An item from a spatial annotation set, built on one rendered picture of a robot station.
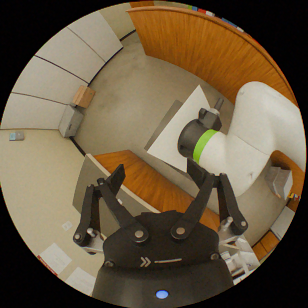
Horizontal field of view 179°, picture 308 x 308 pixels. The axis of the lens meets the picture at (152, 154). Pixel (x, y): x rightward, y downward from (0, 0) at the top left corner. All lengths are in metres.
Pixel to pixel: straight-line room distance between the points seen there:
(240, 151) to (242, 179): 0.06
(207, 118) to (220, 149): 0.12
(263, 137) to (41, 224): 1.35
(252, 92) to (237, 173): 0.16
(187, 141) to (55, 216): 1.24
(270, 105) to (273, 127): 0.04
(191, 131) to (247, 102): 0.18
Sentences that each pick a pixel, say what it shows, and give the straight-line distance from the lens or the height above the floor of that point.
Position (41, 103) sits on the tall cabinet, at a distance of 2.30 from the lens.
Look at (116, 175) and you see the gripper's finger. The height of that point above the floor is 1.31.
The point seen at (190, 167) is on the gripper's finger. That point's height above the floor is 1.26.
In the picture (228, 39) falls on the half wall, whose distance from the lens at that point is 1.36.
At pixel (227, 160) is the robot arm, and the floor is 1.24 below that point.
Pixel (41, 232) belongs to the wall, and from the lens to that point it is 1.17.
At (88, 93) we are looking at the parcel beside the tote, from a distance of 2.21.
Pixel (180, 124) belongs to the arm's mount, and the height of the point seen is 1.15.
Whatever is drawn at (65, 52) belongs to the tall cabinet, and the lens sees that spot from 2.24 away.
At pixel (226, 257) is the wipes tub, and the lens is 1.43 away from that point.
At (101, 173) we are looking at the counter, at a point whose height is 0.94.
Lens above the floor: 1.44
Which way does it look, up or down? 78 degrees down
